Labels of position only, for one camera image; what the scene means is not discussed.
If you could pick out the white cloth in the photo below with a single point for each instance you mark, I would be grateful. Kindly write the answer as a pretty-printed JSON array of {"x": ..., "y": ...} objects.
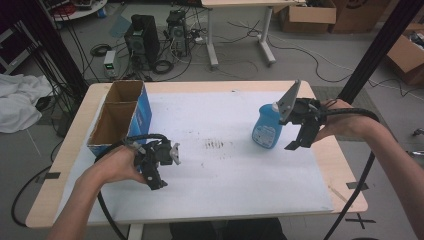
[{"x": 20, "y": 100}]

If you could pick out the white-legged wooden desk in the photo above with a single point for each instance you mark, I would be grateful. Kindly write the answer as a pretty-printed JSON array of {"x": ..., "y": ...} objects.
[{"x": 210, "y": 33}]

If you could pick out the blue plastic bottle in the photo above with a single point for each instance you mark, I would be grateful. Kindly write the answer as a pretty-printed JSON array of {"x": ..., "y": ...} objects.
[{"x": 266, "y": 128}]

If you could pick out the large brown cardboard box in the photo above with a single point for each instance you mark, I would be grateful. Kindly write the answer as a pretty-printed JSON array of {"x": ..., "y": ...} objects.
[{"x": 360, "y": 15}]

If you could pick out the white power supply unit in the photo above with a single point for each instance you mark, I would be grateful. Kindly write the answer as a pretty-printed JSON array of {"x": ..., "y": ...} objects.
[{"x": 110, "y": 63}]

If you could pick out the open computer tower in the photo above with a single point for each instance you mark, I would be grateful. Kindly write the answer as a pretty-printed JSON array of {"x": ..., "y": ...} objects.
[{"x": 177, "y": 31}]

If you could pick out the black tape strip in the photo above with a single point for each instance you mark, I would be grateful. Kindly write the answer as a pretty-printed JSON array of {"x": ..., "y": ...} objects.
[
  {"x": 356, "y": 185},
  {"x": 50, "y": 175}
]

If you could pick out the black metal stand post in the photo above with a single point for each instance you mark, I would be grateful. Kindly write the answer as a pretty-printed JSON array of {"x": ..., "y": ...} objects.
[
  {"x": 50, "y": 43},
  {"x": 378, "y": 50}
]

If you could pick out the white sheet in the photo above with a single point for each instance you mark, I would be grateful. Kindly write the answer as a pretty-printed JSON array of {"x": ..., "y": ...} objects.
[{"x": 216, "y": 186}]

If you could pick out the open brown cardboard box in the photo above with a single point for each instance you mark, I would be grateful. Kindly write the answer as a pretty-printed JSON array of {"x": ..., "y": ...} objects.
[{"x": 405, "y": 56}]

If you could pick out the small brown cardboard box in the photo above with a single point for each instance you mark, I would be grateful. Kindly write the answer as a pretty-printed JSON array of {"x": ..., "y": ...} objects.
[{"x": 310, "y": 16}]

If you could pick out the blue cardboard box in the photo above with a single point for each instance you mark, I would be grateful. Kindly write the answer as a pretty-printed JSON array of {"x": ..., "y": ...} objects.
[{"x": 140, "y": 116}]

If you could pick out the metal chair base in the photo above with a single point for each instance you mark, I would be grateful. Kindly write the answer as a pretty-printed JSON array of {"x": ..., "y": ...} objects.
[{"x": 415, "y": 153}]

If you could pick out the person's left hand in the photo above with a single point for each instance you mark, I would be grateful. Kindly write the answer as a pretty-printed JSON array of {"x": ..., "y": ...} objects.
[{"x": 113, "y": 166}]

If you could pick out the grey metal rack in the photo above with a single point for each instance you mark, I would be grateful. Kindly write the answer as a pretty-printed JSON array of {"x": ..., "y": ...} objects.
[{"x": 16, "y": 53}]

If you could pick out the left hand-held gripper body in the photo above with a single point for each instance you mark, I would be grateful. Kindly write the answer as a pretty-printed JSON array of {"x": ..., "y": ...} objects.
[{"x": 156, "y": 155}]

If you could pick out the black tape cross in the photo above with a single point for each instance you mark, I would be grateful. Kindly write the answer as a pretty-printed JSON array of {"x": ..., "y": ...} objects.
[{"x": 360, "y": 220}]

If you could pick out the black computer tower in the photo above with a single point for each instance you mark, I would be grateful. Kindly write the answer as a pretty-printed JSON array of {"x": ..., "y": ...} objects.
[{"x": 146, "y": 36}]

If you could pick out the person's right hand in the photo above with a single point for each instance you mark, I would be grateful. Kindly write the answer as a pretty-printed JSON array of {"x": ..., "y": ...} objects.
[{"x": 343, "y": 126}]

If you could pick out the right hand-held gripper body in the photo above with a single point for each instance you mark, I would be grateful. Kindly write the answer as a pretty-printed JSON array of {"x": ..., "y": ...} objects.
[{"x": 305, "y": 111}]

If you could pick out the white table leg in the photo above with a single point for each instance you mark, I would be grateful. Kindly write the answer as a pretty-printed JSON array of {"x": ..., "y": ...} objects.
[{"x": 136, "y": 233}]

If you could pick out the round white table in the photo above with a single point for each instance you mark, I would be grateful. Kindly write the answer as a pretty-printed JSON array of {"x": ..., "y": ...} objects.
[{"x": 83, "y": 11}]

